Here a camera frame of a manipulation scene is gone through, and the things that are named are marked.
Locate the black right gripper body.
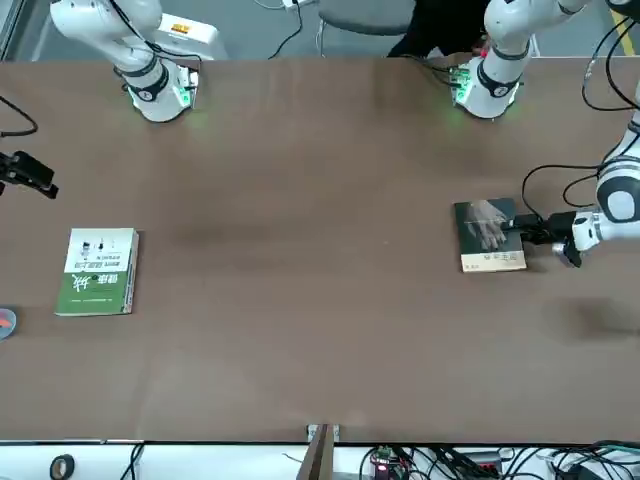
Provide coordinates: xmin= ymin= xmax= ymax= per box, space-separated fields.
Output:
xmin=0 ymin=151 xmax=24 ymax=196

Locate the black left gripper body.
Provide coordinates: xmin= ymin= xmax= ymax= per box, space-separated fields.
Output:
xmin=538 ymin=211 xmax=576 ymax=245

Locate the dark book with hands print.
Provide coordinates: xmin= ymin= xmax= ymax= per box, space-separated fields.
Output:
xmin=453 ymin=198 xmax=529 ymax=274

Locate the green and white book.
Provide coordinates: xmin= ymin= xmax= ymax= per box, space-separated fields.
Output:
xmin=54 ymin=228 xmax=137 ymax=317

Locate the blue spine book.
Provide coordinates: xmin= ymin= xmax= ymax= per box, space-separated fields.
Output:
xmin=127 ymin=229 xmax=140 ymax=315

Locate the clear plastic pen cup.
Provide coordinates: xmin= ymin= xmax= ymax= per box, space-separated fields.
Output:
xmin=0 ymin=307 xmax=20 ymax=342

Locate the white robot controller box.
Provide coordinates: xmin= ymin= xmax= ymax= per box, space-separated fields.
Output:
xmin=154 ymin=12 xmax=229 ymax=61

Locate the person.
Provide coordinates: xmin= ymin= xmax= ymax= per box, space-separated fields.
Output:
xmin=387 ymin=0 xmax=494 ymax=59

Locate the black multiport hub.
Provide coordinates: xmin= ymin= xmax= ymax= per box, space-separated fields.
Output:
xmin=464 ymin=449 xmax=502 ymax=472

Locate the grey chair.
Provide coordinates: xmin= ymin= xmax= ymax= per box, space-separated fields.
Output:
xmin=317 ymin=0 xmax=426 ymax=56

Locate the circuit board with red light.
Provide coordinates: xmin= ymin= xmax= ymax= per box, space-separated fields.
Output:
xmin=368 ymin=446 xmax=402 ymax=480

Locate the black tape roll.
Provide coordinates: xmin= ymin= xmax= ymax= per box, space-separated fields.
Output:
xmin=49 ymin=453 xmax=76 ymax=479

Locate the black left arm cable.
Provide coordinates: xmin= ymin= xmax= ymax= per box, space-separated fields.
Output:
xmin=522 ymin=0 xmax=640 ymax=217

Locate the black power strip cable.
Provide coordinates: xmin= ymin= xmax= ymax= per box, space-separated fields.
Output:
xmin=269 ymin=4 xmax=304 ymax=60

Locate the grey metal post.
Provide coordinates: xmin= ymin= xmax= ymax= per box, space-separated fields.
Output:
xmin=299 ymin=423 xmax=342 ymax=480

